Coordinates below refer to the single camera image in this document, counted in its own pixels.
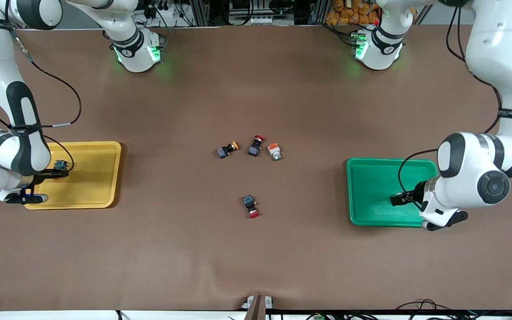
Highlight green plastic tray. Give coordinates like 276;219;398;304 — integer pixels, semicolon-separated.
346;158;447;228

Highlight yellow plastic tray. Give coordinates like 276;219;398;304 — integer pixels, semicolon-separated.
23;141;122;210

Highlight pile of orange objects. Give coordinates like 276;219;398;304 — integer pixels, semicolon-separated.
326;0;380;26

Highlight white power strip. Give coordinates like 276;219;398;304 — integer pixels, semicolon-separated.
249;16;295;26

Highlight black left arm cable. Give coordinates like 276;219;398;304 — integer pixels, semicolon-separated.
397;4;512;212

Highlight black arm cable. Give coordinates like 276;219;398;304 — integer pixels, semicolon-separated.
397;4;512;212
0;22;83;174

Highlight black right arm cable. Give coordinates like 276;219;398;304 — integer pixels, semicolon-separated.
0;22;83;174

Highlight loose black cables bundle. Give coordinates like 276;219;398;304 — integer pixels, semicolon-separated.
278;299;512;320

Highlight red push button switch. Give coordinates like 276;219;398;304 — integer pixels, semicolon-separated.
242;194;260;219
248;135;266;157

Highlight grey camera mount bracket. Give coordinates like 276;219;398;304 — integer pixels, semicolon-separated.
241;294;274;320

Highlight tangled black background cables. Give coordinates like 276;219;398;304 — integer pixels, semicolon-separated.
143;0;194;27

